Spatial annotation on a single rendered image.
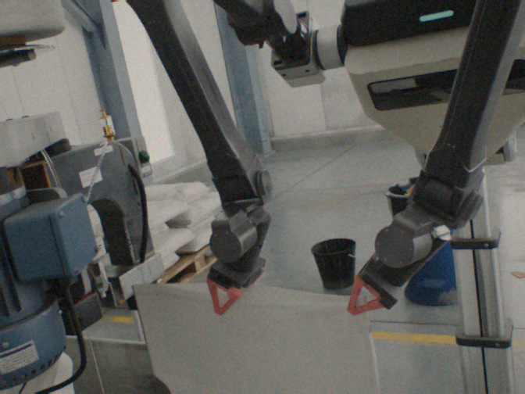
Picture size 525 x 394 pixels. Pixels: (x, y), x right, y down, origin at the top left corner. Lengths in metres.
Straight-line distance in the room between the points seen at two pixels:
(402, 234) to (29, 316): 0.50
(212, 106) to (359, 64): 0.42
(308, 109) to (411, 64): 8.41
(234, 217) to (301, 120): 8.75
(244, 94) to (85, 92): 3.54
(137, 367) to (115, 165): 0.73
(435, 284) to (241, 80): 7.05
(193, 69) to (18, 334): 0.42
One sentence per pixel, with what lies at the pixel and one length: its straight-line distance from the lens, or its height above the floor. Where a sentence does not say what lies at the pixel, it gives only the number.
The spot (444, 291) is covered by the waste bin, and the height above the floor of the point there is 0.09.
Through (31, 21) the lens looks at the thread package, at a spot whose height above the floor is 1.54.
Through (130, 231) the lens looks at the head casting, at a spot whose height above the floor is 1.14.
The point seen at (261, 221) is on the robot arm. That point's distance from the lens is 0.91.
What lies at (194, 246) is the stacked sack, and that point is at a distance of 4.34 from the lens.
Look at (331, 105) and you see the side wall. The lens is 9.35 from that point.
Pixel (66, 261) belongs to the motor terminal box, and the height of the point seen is 1.24.
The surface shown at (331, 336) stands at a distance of 0.94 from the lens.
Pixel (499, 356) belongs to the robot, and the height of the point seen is 0.65.
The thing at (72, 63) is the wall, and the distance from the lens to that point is 6.91.
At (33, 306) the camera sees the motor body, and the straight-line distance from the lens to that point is 0.80.
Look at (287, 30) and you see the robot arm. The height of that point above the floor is 1.49.
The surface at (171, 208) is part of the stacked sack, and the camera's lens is 4.06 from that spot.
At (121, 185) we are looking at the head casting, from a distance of 1.19.
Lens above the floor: 1.42
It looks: 13 degrees down
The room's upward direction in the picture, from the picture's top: 10 degrees counter-clockwise
